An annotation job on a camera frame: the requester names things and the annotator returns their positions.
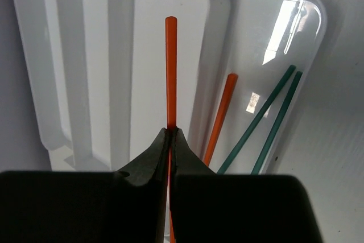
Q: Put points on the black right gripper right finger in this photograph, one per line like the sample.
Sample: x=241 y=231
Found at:
x=207 y=207

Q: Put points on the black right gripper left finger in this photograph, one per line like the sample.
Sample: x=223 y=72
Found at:
x=126 y=205

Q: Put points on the orange chopstick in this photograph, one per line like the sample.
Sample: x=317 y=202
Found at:
x=220 y=116
x=171 y=71

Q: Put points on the green chopstick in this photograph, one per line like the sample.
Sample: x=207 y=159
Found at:
x=275 y=92
x=277 y=123

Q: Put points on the white cutlery tray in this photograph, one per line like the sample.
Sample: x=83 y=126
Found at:
x=107 y=75

